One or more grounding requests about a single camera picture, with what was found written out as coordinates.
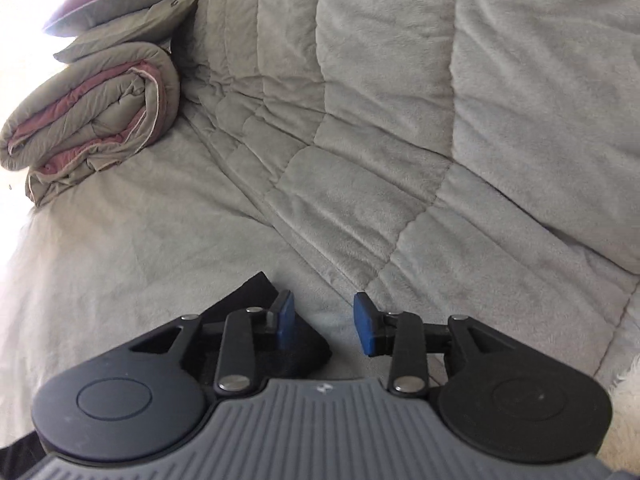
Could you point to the folded grey pink quilt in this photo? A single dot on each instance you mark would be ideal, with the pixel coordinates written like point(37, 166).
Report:
point(90, 120)

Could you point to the grey pink pillow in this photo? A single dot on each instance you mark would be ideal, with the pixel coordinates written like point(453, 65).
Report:
point(135, 5)

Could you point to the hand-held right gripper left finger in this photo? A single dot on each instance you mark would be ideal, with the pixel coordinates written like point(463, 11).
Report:
point(286, 320)

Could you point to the grey quilted headboard cover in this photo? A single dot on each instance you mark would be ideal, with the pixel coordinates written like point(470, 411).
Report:
point(400, 110)

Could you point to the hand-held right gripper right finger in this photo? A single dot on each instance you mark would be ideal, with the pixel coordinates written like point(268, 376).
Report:
point(364, 322)

